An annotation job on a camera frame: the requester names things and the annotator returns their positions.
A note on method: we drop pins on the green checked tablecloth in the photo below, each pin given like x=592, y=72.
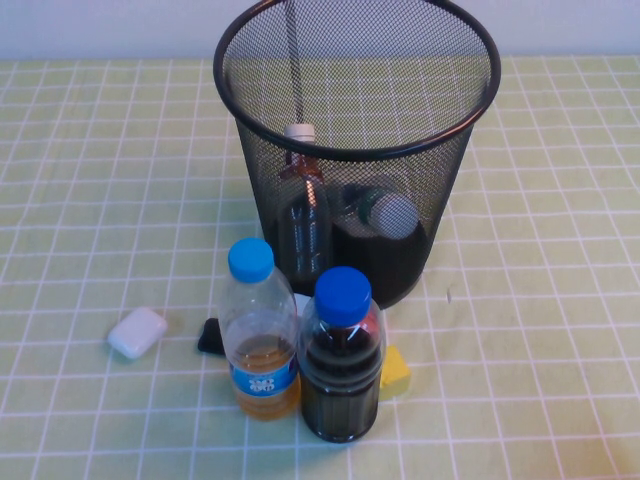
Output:
x=100, y=200

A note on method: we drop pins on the black mesh wastebasket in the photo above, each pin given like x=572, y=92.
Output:
x=350, y=100

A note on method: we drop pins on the yellow block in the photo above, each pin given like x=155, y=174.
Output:
x=395, y=372

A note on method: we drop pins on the white earbud case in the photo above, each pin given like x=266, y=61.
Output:
x=136, y=332

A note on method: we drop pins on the brown label clear bottle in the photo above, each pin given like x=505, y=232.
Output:
x=305, y=235

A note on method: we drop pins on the orange liquid bottle blue label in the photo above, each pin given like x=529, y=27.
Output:
x=260, y=320

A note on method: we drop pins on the dark cola bottle blue cap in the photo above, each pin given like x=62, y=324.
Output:
x=340, y=380

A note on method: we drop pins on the green label clear bottle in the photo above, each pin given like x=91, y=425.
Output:
x=395, y=215

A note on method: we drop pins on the small black object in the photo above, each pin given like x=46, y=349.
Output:
x=207, y=340

